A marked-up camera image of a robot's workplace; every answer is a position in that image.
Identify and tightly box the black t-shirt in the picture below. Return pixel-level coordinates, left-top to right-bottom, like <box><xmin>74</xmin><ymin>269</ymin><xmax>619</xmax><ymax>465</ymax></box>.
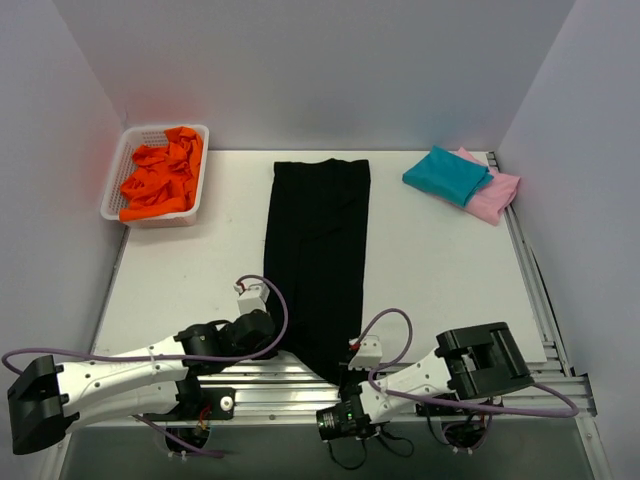
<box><xmin>263</xmin><ymin>159</ymin><xmax>371</xmax><ymax>385</ymax></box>

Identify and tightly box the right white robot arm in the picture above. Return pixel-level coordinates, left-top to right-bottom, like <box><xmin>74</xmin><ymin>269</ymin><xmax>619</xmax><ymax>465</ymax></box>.
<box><xmin>316</xmin><ymin>322</ymin><xmax>534</xmax><ymax>442</ymax></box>

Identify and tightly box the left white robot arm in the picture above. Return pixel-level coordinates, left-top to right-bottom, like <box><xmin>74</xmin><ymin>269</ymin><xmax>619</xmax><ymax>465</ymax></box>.
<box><xmin>7</xmin><ymin>309</ymin><xmax>283</xmax><ymax>455</ymax></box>

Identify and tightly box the orange crumpled t-shirt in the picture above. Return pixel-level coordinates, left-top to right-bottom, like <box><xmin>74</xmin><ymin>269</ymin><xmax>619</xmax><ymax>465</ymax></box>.
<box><xmin>119</xmin><ymin>126</ymin><xmax>204</xmax><ymax>222</ymax></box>

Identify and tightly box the white plastic laundry basket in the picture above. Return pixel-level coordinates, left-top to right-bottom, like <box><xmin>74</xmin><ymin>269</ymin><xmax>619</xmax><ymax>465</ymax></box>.
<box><xmin>100</xmin><ymin>124</ymin><xmax>209</xmax><ymax>228</ymax></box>

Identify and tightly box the folded teal t-shirt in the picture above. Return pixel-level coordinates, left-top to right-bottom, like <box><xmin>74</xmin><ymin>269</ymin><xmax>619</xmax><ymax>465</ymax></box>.
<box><xmin>402</xmin><ymin>146</ymin><xmax>494</xmax><ymax>208</ymax></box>

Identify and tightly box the folded pink t-shirt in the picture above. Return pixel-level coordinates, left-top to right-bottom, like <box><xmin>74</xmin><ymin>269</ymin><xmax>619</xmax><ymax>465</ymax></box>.
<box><xmin>463</xmin><ymin>167</ymin><xmax>520</xmax><ymax>226</ymax></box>

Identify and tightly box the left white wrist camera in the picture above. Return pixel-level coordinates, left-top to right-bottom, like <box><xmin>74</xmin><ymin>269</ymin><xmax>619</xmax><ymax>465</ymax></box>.
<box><xmin>234</xmin><ymin>281</ymin><xmax>270</xmax><ymax>315</ymax></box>

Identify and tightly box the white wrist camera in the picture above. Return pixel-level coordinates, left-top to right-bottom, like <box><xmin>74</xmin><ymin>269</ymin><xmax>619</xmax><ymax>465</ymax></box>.
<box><xmin>234</xmin><ymin>281</ymin><xmax>270</xmax><ymax>315</ymax></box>
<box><xmin>347</xmin><ymin>335</ymin><xmax>383</xmax><ymax>371</ymax></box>

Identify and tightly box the aluminium rail frame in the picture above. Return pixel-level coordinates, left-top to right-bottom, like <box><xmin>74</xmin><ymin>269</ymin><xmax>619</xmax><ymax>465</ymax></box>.
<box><xmin>39</xmin><ymin>149</ymin><xmax>614</xmax><ymax>480</ymax></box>

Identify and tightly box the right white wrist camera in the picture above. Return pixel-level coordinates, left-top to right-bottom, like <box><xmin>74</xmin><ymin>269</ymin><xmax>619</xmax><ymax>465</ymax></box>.
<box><xmin>347</xmin><ymin>335</ymin><xmax>383</xmax><ymax>371</ymax></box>

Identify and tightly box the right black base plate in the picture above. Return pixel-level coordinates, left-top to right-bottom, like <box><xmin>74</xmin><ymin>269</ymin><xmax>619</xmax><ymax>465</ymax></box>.
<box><xmin>415</xmin><ymin>396</ymin><xmax>504</xmax><ymax>418</ymax></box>

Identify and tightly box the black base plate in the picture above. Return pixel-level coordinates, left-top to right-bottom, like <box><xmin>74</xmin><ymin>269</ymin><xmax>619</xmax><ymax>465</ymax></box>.
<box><xmin>415</xmin><ymin>396</ymin><xmax>504</xmax><ymax>418</ymax></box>
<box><xmin>163</xmin><ymin>384</ymin><xmax>236</xmax><ymax>421</ymax></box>

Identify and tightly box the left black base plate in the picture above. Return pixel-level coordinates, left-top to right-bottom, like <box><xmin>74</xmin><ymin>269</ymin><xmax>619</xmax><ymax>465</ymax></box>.
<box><xmin>163</xmin><ymin>384</ymin><xmax>236</xmax><ymax>421</ymax></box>

